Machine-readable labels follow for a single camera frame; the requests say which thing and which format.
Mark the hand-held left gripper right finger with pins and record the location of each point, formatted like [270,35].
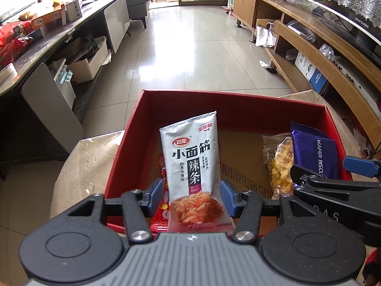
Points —
[228,198]

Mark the small white carton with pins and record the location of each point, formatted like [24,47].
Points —
[73,10]

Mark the red plastic bags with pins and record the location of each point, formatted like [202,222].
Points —
[12,44]

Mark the white paper bag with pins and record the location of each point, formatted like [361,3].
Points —
[265,35]

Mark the curved black television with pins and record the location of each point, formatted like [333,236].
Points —
[357,32]

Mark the white box with blue clip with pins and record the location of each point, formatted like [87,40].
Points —
[64,77]

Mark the wooden TV stand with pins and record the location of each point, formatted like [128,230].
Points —
[342,65]

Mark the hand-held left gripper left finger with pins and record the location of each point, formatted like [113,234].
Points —
[154,195]

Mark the grey sofa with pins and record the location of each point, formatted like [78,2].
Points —
[137,3]

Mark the silver media player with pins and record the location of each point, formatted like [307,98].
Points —
[354,76]

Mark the open cardboard box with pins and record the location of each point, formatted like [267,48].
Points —
[89,65]

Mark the white and blue box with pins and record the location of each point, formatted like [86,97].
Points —
[309,71]

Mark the red snack packet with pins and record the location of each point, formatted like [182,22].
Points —
[162,214]

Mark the purple wafer biscuit packet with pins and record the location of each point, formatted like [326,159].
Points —
[315,152]

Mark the grey spicy strip packet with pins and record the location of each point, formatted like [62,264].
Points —
[190,161]

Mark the dark long side table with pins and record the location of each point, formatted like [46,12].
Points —
[35,119]

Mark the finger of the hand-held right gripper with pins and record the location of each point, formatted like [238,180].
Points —
[363,166]
[312,181]

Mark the red cardboard box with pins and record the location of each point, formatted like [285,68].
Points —
[238,113]

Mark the clear crispy snack packet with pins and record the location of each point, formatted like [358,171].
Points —
[281,166]

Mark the orange flat box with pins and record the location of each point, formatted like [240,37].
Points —
[49,16]

